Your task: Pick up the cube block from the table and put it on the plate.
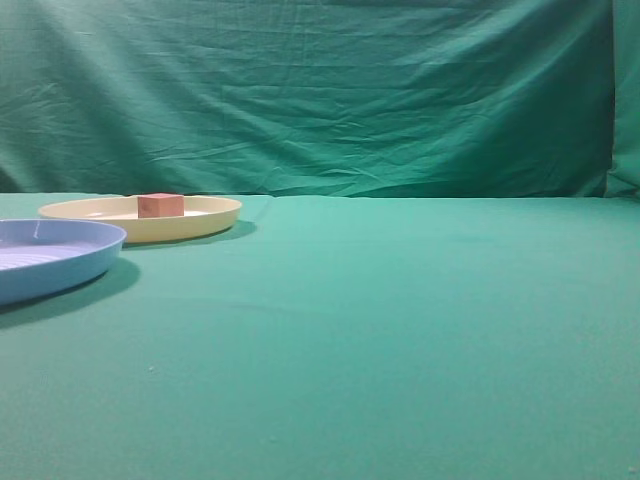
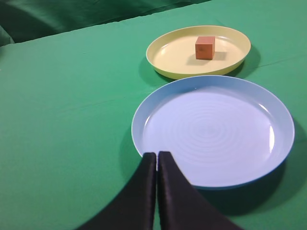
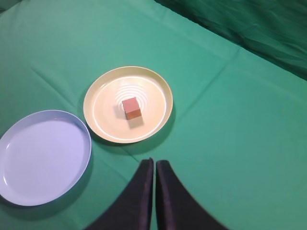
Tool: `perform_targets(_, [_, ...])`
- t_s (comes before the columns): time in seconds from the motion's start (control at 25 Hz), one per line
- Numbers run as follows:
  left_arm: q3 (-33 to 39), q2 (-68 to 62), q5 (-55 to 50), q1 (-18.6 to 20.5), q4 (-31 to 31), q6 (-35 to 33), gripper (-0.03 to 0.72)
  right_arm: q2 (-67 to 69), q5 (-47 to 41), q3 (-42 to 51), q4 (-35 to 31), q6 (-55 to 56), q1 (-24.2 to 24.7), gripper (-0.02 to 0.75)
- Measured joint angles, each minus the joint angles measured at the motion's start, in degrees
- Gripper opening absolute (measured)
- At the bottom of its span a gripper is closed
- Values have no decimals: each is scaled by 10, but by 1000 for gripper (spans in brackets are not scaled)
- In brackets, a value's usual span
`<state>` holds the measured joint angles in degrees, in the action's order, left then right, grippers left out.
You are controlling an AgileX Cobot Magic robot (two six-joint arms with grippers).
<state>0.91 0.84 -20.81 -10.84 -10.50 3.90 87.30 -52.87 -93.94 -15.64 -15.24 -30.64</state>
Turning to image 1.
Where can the red cube block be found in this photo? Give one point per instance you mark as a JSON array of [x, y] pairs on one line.
[[160, 205]]

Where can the yellow plastic plate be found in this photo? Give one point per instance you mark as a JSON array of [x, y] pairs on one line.
[[203, 216]]

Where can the blue plastic plate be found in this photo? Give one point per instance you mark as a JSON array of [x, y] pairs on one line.
[[40, 257]]

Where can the green table cloth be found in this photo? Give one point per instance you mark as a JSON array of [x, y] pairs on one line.
[[335, 338]]

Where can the green backdrop cloth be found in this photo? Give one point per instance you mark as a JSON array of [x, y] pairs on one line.
[[332, 98]]

